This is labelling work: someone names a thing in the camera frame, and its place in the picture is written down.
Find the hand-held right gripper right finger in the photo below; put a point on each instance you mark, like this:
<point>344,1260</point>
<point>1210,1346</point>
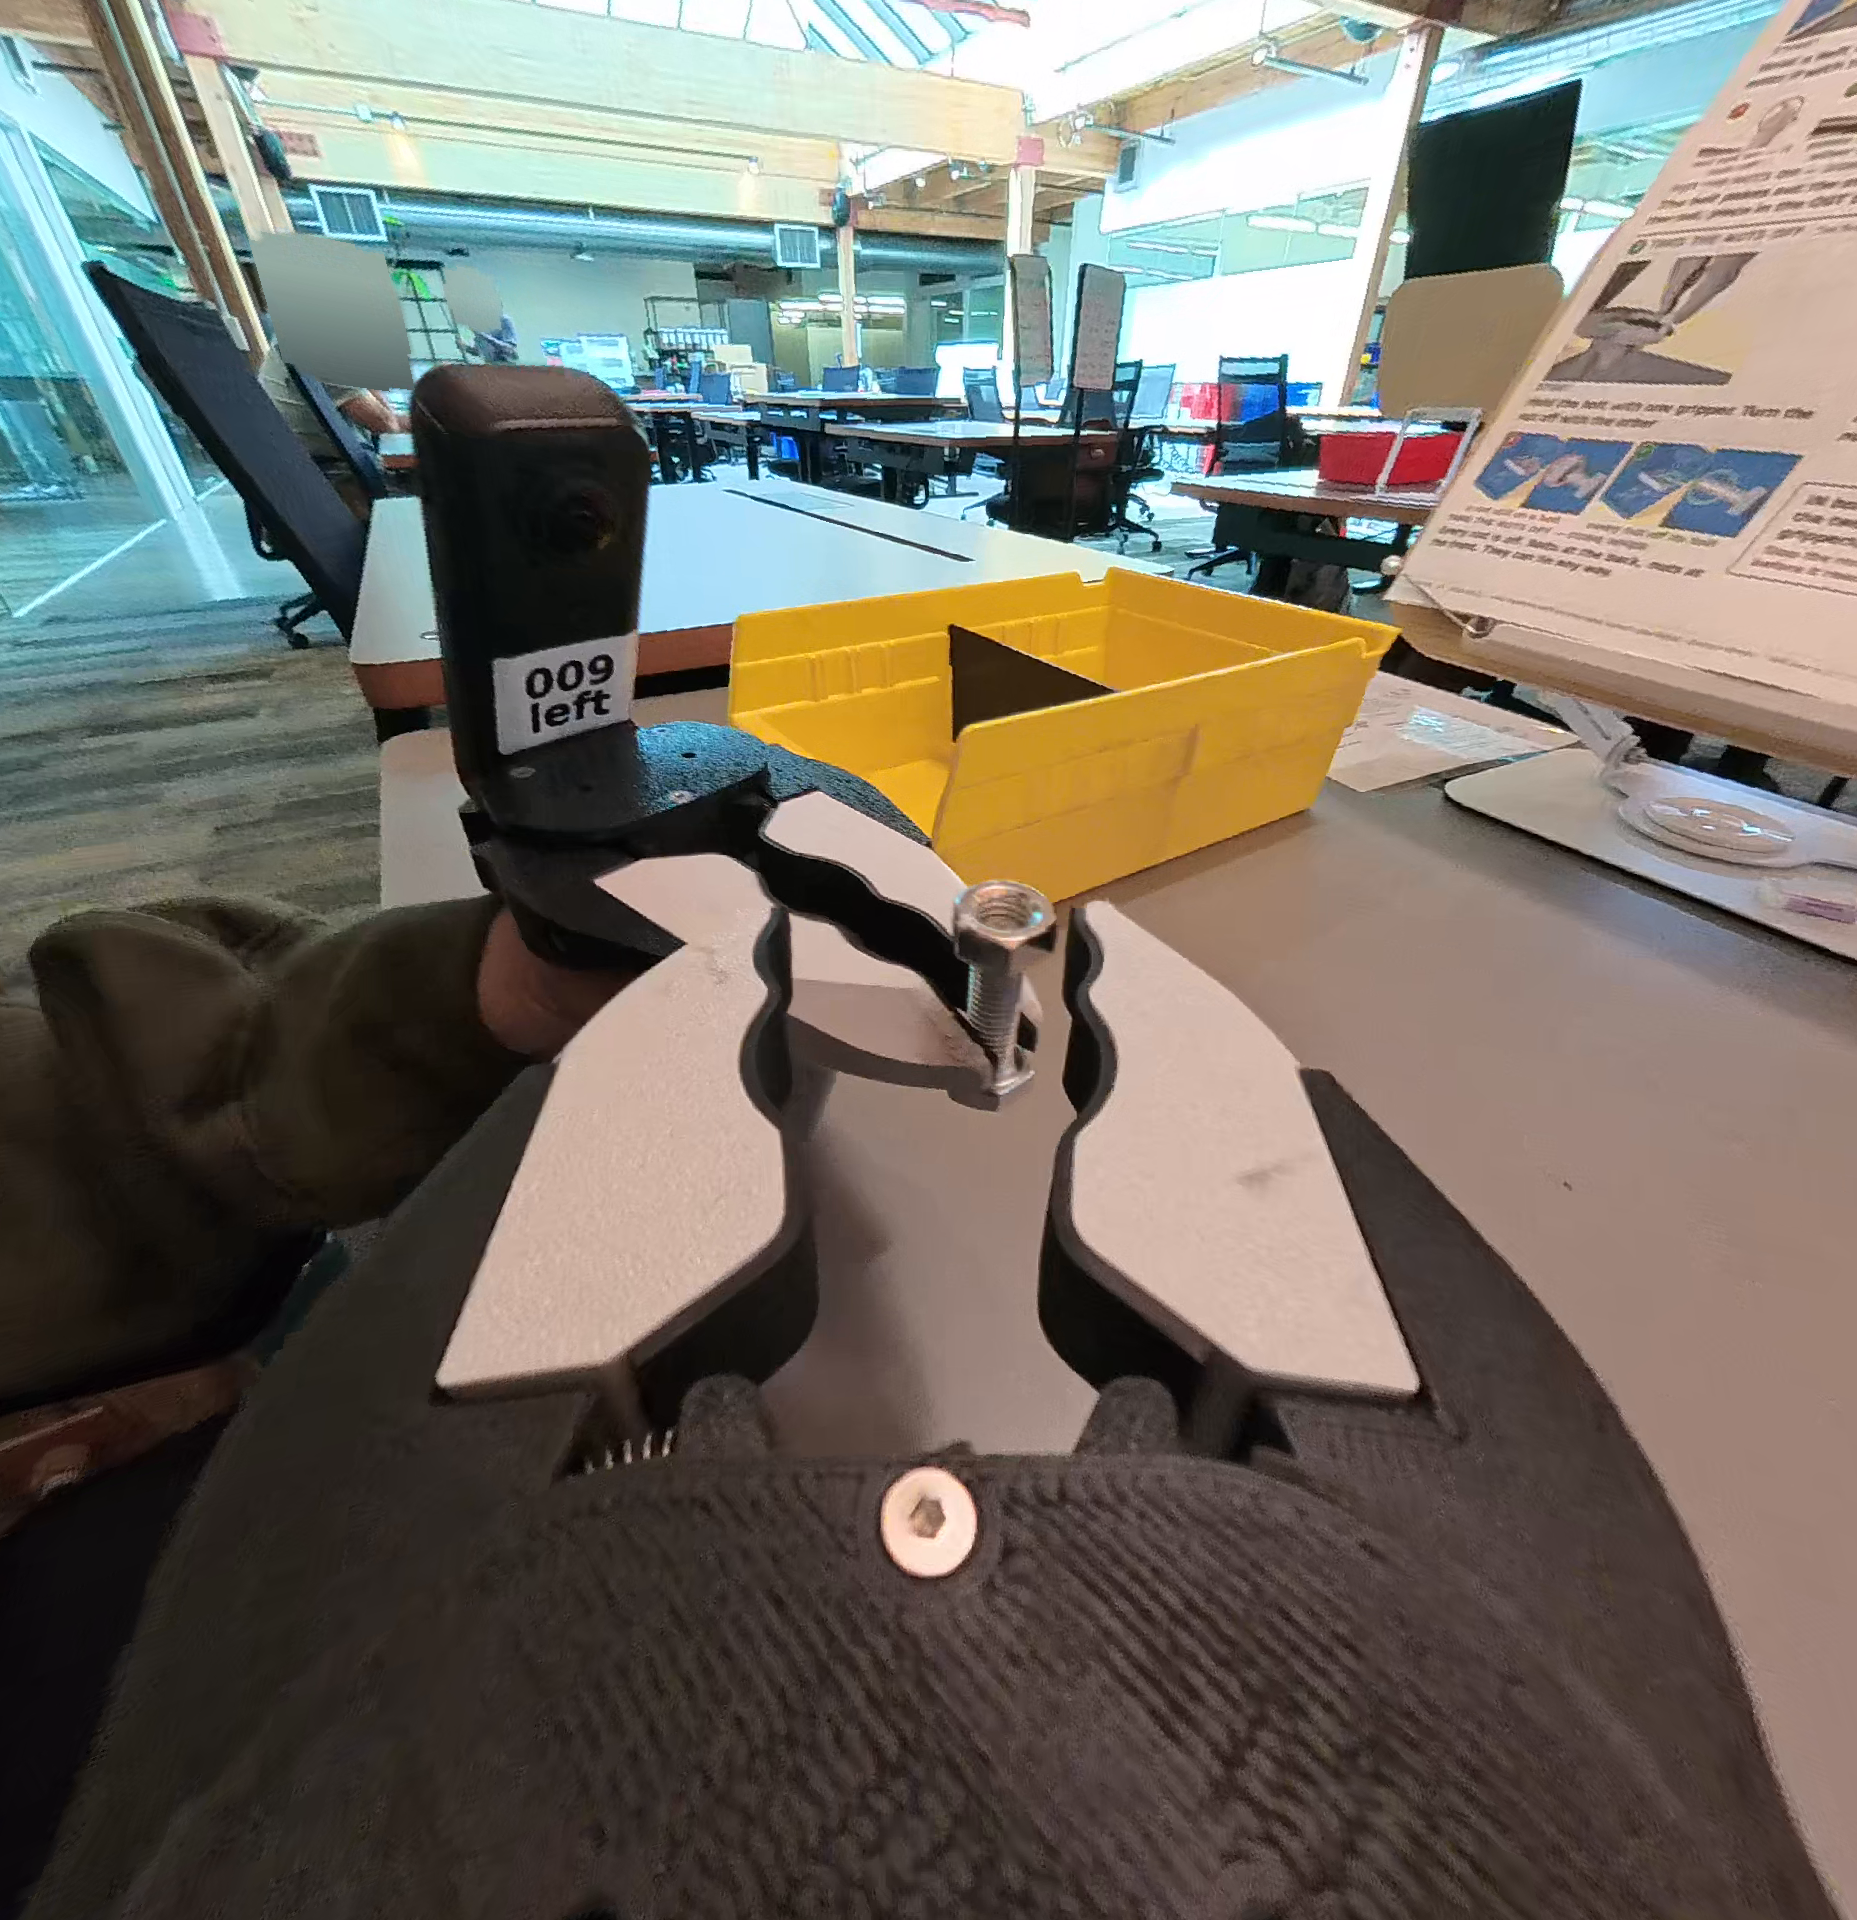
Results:
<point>1228,1185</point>

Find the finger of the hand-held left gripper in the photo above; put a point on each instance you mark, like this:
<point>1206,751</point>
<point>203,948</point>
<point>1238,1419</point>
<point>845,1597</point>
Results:
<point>883,1027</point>
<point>868,856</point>

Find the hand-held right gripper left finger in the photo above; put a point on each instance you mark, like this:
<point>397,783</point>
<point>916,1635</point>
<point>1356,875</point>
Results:
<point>643,1169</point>

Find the silver bolt with nut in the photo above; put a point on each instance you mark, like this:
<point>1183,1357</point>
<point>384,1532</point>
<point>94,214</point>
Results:
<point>1004,974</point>

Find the person's left forearm olive sleeve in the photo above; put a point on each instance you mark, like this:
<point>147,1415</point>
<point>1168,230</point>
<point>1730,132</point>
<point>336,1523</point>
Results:
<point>192,1124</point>

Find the person's left hand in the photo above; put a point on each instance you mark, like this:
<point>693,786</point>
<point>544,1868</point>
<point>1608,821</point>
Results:
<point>531,1006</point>

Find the black bin divider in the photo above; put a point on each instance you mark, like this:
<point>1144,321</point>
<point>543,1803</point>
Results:
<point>1012,684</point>

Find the yellow plastic bin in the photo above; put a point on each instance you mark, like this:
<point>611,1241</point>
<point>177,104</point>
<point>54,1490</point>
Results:
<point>1108,795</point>

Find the white table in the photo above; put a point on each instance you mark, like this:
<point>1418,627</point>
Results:
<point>808,555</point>

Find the black tilted panel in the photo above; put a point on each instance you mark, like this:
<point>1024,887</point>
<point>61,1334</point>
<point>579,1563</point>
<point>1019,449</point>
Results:
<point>224,420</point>

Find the black office chair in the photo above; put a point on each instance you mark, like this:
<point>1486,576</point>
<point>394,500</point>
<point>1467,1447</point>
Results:
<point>1093,449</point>
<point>1252,414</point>

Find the white sheet stand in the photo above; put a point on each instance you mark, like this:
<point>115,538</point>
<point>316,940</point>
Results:
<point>1559,810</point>

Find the paper sheet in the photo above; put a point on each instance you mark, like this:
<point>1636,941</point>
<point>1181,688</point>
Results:
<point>1446,734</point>

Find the clear magnifying glass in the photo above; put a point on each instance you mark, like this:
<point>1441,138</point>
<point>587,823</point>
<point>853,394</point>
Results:
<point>1717,829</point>

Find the small purple item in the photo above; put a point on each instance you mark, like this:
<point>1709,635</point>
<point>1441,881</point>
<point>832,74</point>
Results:
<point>1807,903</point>

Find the red bin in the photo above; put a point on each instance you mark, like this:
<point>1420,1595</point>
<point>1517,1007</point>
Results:
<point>1387,458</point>

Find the tan cardboard panel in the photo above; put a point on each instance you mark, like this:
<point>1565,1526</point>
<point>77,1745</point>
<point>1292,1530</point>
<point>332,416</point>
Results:
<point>1469,344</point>

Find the printed instruction sheet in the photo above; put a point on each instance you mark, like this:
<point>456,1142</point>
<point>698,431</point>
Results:
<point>1679,449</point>

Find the black hanging screen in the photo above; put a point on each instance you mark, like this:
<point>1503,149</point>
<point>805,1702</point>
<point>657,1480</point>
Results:
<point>1490,180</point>

